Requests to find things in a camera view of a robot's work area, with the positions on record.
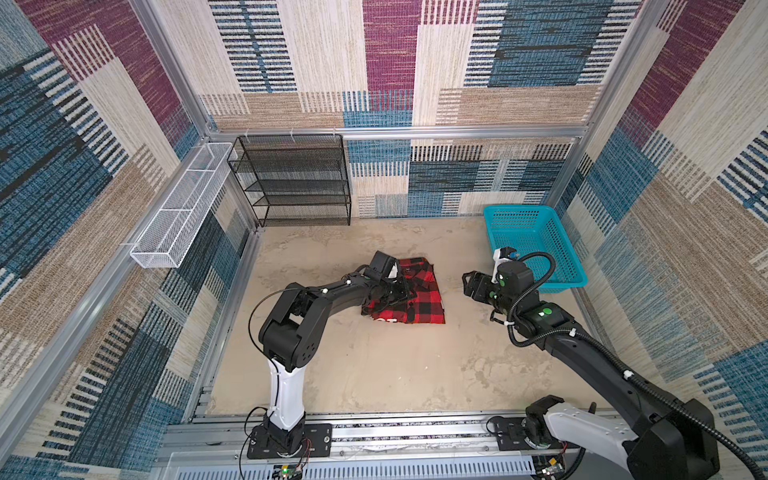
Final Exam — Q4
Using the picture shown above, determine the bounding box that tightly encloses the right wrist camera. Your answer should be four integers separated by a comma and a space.
491, 247, 534, 290

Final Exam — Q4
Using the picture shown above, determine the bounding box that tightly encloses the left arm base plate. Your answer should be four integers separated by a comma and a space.
246, 422, 333, 460

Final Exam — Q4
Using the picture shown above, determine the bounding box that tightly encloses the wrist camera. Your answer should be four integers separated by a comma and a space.
364, 251, 399, 281
491, 247, 534, 290

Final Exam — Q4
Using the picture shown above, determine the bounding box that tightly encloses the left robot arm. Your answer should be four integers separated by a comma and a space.
258, 272, 415, 452

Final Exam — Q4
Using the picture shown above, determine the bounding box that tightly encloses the teal plastic basket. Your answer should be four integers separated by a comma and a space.
483, 205, 588, 294

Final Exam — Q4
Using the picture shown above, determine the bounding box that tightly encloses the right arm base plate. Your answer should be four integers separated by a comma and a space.
485, 415, 580, 453

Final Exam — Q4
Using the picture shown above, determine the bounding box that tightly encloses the black wire shelf rack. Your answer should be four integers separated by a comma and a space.
229, 134, 352, 227

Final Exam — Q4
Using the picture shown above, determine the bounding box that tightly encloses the aluminium mounting rail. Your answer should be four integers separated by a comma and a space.
155, 409, 667, 480

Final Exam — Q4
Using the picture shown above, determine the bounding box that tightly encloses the red black plaid shirt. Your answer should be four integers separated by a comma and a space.
361, 257, 446, 325

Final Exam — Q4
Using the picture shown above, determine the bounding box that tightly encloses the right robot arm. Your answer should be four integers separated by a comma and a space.
462, 271, 720, 479

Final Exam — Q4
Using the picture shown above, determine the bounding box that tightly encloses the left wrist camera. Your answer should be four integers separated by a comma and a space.
364, 251, 399, 281

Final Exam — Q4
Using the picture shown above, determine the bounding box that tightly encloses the white wire mesh tray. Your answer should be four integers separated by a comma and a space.
130, 142, 233, 269

